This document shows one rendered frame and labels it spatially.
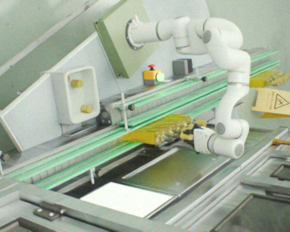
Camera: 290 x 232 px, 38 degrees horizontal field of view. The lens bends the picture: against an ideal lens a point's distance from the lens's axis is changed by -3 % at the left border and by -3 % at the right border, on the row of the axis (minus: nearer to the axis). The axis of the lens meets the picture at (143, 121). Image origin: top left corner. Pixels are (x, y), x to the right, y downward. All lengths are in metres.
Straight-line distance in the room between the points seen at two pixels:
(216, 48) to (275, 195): 0.59
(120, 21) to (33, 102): 0.58
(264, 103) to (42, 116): 3.75
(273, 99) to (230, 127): 3.64
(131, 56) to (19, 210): 1.34
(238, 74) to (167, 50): 0.88
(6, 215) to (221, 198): 0.98
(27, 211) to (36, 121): 0.96
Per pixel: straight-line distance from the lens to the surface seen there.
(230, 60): 1.60
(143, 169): 1.89
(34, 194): 0.90
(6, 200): 0.93
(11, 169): 1.60
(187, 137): 1.85
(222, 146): 1.67
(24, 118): 1.77
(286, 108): 5.19
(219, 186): 1.71
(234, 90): 1.64
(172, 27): 1.95
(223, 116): 1.60
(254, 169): 1.91
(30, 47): 2.46
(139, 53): 2.14
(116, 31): 2.02
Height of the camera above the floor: 2.18
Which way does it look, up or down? 38 degrees down
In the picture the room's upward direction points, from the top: 96 degrees clockwise
